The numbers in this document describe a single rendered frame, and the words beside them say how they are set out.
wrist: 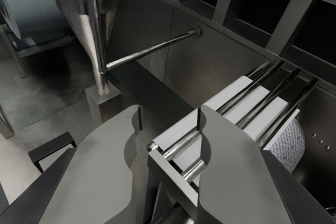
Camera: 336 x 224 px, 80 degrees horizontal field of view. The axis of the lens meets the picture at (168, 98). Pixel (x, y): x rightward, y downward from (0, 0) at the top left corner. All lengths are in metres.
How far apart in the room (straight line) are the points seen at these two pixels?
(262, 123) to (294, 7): 0.23
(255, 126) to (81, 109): 0.85
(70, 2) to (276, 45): 0.44
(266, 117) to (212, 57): 0.27
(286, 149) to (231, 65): 0.26
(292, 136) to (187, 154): 0.21
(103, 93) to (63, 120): 0.36
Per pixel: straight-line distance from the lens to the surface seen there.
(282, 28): 0.49
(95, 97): 0.71
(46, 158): 0.29
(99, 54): 0.40
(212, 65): 0.60
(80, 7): 0.50
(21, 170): 0.96
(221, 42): 0.55
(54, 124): 1.03
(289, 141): 0.42
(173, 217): 0.33
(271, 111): 0.39
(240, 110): 0.36
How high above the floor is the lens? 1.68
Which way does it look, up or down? 46 degrees down
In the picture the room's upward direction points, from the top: 9 degrees clockwise
